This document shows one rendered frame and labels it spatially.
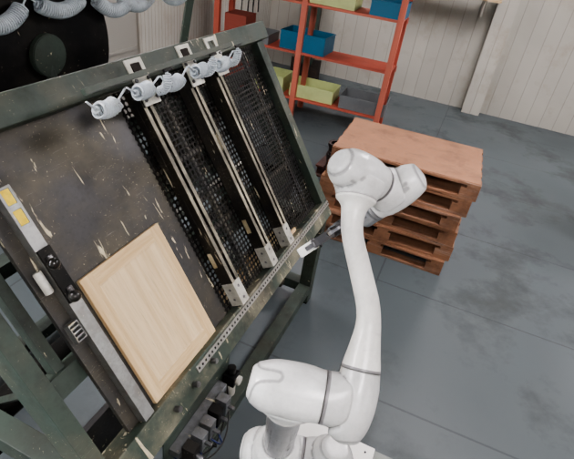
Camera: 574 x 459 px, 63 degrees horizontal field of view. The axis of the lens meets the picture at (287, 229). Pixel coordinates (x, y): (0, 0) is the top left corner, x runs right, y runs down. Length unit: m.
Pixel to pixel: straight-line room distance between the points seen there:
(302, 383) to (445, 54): 8.23
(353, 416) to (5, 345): 1.00
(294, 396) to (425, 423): 2.14
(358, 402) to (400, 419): 2.02
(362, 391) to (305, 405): 0.14
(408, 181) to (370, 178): 0.14
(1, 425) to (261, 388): 1.23
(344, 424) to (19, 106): 1.33
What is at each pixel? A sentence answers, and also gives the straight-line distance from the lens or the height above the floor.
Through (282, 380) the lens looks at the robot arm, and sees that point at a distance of 1.19.
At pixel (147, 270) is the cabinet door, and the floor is 1.25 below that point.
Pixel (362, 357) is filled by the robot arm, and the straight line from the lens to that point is 1.21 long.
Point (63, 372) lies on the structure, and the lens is 1.80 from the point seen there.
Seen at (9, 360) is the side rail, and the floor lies 1.34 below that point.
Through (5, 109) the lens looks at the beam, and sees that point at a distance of 1.69.
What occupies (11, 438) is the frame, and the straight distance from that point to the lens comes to 2.13.
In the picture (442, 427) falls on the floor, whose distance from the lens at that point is 3.30.
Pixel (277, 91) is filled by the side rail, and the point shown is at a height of 1.57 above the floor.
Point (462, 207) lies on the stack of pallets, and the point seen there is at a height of 0.70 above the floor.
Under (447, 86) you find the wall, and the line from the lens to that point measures 9.19.
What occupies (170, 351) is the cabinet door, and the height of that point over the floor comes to 0.98.
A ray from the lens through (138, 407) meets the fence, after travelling 1.89.
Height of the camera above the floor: 2.50
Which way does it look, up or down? 34 degrees down
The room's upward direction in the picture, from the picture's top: 9 degrees clockwise
